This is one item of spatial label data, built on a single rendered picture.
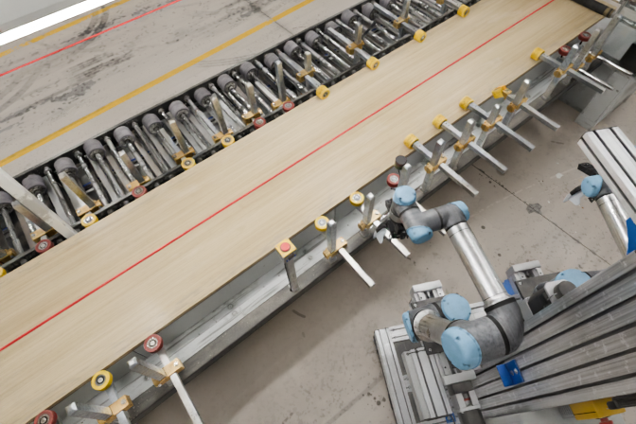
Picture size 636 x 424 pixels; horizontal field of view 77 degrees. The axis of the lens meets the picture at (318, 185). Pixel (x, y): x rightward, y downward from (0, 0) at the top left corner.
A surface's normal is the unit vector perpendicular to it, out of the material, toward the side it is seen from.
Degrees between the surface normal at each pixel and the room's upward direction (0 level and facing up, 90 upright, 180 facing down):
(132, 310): 0
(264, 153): 0
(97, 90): 0
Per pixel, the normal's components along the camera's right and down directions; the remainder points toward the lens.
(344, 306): -0.03, -0.55
